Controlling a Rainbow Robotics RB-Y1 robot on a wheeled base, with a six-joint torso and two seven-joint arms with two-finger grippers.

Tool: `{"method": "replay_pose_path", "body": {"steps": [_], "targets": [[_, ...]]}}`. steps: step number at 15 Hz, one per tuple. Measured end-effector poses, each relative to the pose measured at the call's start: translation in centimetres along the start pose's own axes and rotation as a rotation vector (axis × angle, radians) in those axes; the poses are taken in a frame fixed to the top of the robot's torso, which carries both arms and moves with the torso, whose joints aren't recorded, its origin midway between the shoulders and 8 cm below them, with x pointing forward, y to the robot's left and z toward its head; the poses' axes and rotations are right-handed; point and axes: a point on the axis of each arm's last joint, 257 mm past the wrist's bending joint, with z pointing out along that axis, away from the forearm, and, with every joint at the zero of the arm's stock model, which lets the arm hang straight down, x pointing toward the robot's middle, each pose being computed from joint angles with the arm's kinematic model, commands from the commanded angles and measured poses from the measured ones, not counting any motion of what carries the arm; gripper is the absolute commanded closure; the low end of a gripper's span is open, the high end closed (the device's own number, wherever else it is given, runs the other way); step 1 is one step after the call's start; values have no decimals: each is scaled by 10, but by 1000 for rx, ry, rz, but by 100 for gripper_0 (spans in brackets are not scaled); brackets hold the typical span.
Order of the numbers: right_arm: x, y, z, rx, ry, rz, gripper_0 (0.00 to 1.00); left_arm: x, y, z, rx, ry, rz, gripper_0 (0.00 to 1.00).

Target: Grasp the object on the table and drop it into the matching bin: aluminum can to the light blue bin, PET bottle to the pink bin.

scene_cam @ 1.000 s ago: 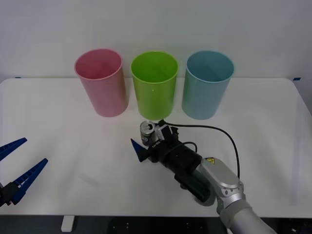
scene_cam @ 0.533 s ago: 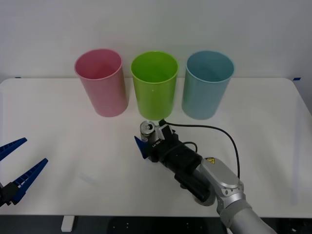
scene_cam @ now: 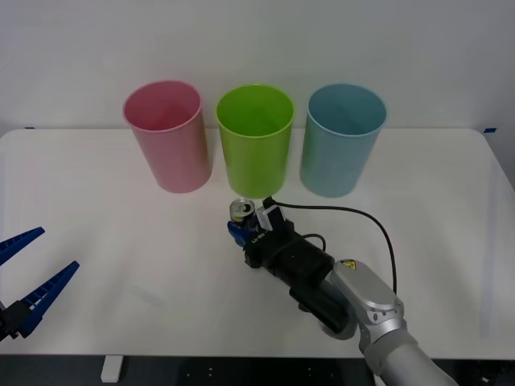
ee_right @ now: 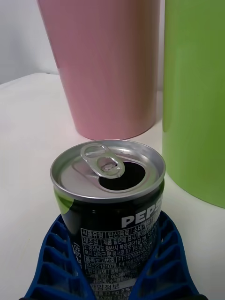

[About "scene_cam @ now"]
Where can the pink plastic bin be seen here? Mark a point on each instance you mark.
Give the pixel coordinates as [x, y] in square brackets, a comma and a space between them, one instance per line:
[177, 161]

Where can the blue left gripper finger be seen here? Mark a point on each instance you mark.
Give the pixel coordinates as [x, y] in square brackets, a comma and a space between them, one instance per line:
[19, 240]
[44, 295]

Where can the pale blue plastic bin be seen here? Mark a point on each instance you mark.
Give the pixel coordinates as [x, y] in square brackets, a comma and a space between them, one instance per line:
[338, 165]

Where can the white table leg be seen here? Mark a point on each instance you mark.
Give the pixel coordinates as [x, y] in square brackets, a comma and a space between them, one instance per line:
[110, 369]

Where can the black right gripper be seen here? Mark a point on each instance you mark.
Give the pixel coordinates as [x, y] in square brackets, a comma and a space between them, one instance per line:
[270, 248]

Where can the silver-grey right robot arm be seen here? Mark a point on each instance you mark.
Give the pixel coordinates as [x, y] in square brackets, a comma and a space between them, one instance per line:
[370, 289]

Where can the silver drink can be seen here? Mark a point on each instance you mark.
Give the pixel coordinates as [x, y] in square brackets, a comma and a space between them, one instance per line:
[241, 210]

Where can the yellow-green plastic bin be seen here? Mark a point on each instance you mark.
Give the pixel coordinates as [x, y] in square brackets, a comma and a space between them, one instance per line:
[253, 165]

